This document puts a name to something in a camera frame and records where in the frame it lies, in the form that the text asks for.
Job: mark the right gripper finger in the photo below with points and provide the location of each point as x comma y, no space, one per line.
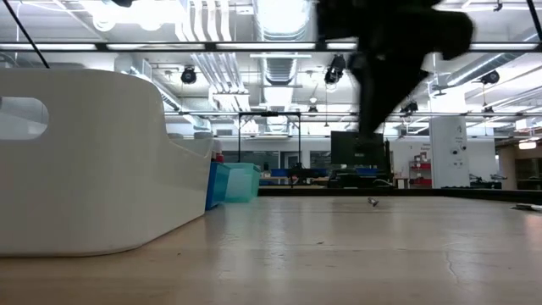
398,89
370,101

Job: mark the square head black brush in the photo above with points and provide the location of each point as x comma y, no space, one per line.
529,207

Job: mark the hanging black pulley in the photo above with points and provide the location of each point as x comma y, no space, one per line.
410,108
336,70
189,76
491,78

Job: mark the black computer monitor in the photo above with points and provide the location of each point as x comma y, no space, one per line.
343,150

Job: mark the overhead rig light bar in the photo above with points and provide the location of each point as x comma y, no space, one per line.
169,46

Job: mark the white square pillar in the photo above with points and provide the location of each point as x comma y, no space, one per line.
449,169

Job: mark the red storage shelf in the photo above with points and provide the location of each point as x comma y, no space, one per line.
421,182

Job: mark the glowing lamp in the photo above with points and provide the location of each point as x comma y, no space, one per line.
527,145

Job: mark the teal translucent plastic bin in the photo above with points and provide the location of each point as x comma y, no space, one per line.
243,184

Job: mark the white plastic bin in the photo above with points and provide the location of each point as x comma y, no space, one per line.
106,178

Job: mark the black aluminium table frame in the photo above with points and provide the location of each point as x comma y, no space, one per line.
423,192

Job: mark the silver ceiling air duct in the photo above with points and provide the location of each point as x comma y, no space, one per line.
281,25

